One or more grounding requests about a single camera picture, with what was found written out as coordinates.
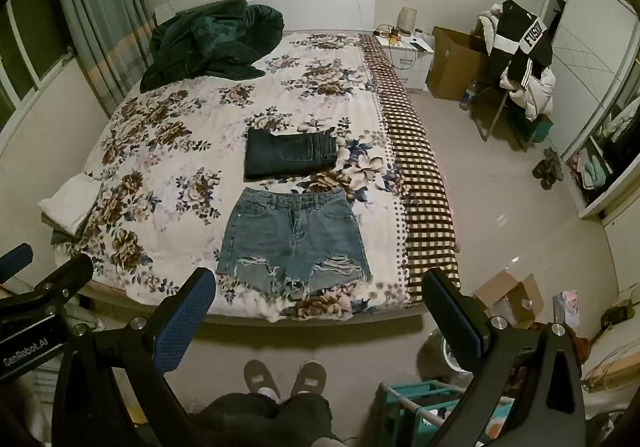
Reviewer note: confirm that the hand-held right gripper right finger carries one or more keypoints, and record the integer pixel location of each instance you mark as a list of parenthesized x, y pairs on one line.
[(452, 322)]

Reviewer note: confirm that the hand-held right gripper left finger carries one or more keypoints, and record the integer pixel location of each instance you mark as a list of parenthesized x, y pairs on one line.
[(186, 319)]

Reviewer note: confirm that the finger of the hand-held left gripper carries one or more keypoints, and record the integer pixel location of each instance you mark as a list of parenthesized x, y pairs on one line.
[(15, 259), (67, 274)]

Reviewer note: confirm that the light blue denim shorts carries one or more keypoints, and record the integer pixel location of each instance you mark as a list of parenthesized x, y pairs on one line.
[(295, 237)]

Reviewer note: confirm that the person's legs in dark pants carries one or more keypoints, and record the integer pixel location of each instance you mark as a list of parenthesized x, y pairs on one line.
[(265, 422)]

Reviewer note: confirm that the small open cardboard box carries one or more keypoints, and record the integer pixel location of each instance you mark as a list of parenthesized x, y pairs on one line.
[(510, 299)]

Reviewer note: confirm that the white folded cloth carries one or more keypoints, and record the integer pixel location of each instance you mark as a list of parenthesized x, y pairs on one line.
[(70, 204)]

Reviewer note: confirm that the teal storage rack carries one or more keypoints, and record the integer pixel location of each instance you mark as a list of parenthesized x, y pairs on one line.
[(415, 409)]

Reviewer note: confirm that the grey slipper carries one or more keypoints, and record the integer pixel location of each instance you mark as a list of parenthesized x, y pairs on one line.
[(309, 378), (261, 379)]

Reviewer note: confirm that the pink and blue packet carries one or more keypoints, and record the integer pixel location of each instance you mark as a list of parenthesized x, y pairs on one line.
[(566, 309)]

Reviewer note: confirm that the bed with floral sheet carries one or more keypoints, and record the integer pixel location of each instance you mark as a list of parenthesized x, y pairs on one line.
[(175, 167)]

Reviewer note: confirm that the brown plaid blanket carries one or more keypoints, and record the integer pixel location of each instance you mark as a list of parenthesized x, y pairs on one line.
[(415, 167)]

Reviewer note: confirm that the pair of dark slippers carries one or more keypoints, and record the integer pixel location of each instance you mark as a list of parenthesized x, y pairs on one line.
[(548, 168)]

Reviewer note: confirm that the folded dark jeans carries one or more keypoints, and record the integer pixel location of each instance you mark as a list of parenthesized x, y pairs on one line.
[(290, 154)]

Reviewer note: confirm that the window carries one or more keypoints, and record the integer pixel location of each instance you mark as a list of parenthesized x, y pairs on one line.
[(22, 57)]

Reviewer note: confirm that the pile of folded clothes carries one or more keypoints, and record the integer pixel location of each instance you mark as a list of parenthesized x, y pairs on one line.
[(592, 171)]

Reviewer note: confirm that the teal box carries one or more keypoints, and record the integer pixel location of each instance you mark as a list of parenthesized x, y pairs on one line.
[(537, 131)]

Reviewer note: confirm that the folding chair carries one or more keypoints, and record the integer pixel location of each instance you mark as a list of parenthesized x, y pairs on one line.
[(492, 112)]

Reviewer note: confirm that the water bottle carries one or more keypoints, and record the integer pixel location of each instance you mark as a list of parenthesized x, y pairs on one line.
[(467, 97)]

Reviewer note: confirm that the white puffy jacket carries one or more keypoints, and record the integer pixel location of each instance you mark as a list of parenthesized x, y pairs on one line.
[(537, 92)]

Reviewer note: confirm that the white nightstand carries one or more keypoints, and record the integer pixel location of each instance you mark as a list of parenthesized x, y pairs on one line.
[(407, 64)]

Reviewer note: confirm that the grey-green curtain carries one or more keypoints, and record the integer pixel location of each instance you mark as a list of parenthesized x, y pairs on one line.
[(100, 12)]

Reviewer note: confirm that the large cardboard box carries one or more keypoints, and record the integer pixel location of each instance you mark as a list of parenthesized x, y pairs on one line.
[(455, 59)]

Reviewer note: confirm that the dark green blanket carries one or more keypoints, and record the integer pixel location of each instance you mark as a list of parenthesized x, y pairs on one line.
[(210, 44)]

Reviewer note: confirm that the black and white jacket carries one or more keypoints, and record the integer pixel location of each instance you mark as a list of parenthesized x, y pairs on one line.
[(522, 39)]

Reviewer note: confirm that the white wardrobe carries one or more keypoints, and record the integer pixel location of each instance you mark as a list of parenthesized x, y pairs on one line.
[(590, 62)]

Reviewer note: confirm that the table lamp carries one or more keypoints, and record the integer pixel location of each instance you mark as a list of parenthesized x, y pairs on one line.
[(407, 19)]

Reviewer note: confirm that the white headboard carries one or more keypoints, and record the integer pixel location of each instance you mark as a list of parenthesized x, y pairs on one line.
[(320, 7)]

